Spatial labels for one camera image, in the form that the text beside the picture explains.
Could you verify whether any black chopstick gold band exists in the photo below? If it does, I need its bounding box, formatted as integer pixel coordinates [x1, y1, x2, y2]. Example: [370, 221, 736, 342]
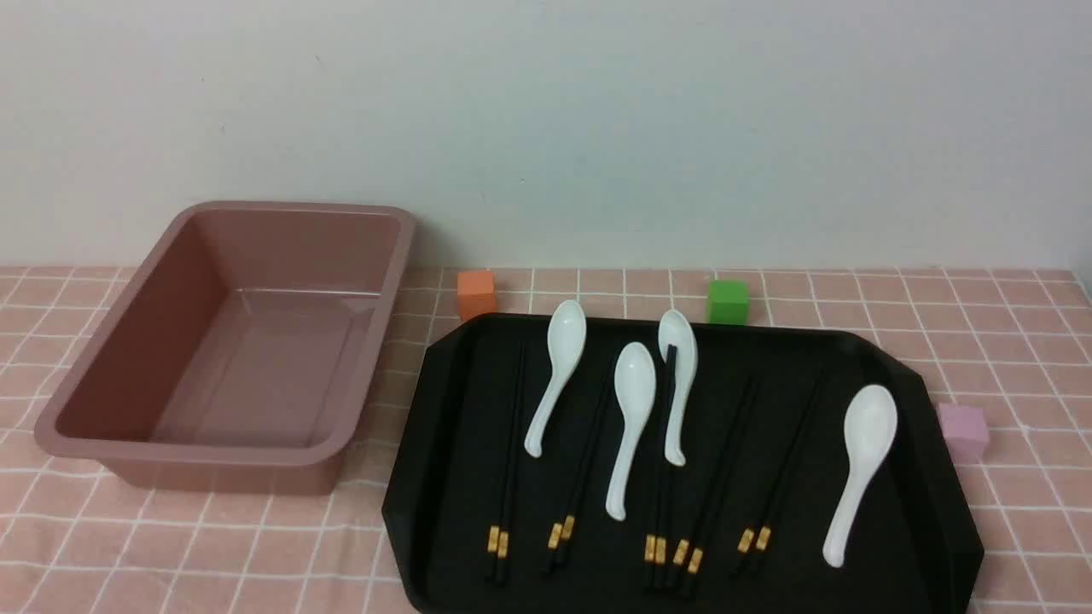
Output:
[645, 365, 665, 592]
[749, 371, 830, 574]
[667, 374, 759, 597]
[553, 379, 620, 571]
[543, 374, 613, 576]
[651, 345, 678, 591]
[679, 376, 761, 599]
[734, 367, 824, 576]
[486, 343, 523, 582]
[495, 345, 529, 586]

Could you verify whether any white ceramic spoon far left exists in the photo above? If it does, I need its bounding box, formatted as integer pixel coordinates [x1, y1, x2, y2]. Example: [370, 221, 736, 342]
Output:
[524, 299, 587, 459]

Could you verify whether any white ceramic spoon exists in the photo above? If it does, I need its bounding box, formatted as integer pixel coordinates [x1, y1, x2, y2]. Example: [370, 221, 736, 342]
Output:
[658, 310, 698, 467]
[605, 341, 656, 522]
[822, 383, 898, 568]
[524, 299, 587, 459]

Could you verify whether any orange cube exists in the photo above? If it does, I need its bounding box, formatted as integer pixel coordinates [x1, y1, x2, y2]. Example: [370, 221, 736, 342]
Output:
[456, 269, 498, 321]

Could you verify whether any white ceramic spoon centre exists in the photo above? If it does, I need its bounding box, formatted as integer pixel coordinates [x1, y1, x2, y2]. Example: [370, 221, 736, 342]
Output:
[605, 341, 656, 522]

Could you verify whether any white ceramic spoon upper middle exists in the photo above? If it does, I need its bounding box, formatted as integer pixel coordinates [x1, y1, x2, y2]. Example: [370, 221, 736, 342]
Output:
[658, 310, 698, 467]

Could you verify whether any black plastic tray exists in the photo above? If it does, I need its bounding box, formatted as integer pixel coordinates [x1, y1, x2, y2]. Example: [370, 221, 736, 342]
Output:
[382, 314, 984, 613]

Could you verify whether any green cube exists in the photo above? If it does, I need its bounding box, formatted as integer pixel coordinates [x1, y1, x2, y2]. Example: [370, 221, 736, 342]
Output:
[707, 279, 750, 326]

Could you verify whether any pink rectangular plastic bin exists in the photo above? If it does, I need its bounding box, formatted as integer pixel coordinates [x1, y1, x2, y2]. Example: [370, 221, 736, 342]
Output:
[34, 201, 416, 496]

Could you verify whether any white ceramic spoon right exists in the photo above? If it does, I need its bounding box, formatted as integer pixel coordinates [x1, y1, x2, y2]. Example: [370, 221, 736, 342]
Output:
[822, 383, 898, 568]

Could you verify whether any pink cube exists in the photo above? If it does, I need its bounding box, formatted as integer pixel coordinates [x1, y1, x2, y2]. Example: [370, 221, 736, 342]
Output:
[937, 403, 990, 464]

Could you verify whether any pink checkered tablecloth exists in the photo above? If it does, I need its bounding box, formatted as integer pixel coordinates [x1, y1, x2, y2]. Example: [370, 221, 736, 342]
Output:
[1, 264, 1091, 613]

